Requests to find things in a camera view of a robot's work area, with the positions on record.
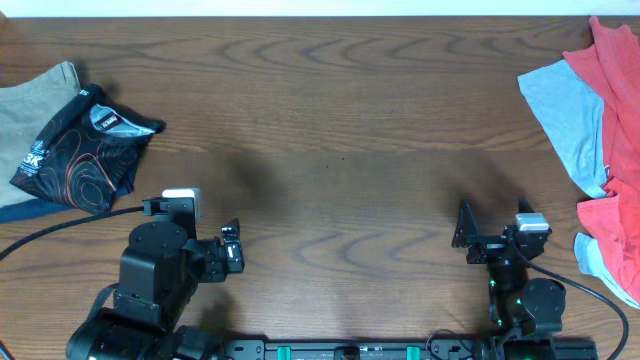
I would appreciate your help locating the red t-shirt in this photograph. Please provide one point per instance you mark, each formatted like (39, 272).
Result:
(610, 66)

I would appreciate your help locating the folded beige garment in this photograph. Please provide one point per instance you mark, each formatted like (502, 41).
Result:
(25, 110)

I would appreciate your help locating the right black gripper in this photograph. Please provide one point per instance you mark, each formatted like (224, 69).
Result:
(466, 235)

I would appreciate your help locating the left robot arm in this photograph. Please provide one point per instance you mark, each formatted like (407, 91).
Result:
(160, 271)

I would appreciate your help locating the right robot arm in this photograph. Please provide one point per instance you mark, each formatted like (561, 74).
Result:
(528, 312)

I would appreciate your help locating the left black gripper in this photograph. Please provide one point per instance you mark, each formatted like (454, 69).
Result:
(216, 268)

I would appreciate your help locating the light grey t-shirt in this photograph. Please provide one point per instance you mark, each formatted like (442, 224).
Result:
(571, 113)

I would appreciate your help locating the black mounting rail base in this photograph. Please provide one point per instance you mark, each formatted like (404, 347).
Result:
(438, 347)

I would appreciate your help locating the folded navy blue garment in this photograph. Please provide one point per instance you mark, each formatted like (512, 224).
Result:
(38, 207)

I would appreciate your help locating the black cycling jersey orange print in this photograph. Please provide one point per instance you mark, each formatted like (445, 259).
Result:
(87, 154)

